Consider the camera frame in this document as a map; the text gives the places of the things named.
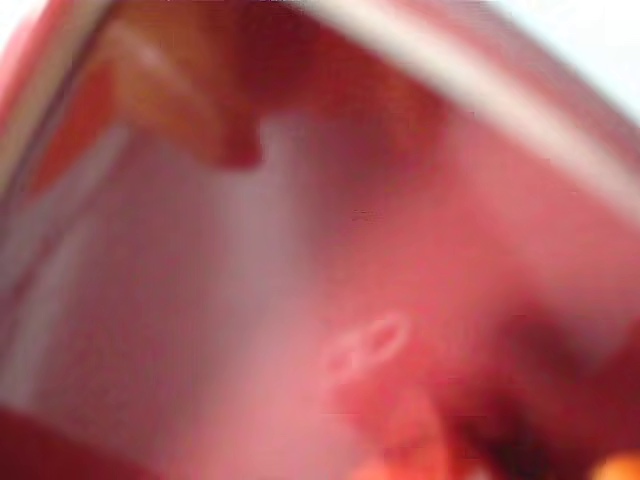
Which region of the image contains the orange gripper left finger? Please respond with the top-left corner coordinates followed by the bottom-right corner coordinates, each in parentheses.
top-left (107, 19), bottom-right (264, 169)

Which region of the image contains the small red object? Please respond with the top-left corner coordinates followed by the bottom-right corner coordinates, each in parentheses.
top-left (344, 384), bottom-right (561, 480)

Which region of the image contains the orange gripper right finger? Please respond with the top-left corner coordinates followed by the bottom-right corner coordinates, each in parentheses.
top-left (593, 448), bottom-right (640, 480)

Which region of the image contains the dark maroon cardboard box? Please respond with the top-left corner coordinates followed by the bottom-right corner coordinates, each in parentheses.
top-left (0, 0), bottom-right (640, 480)

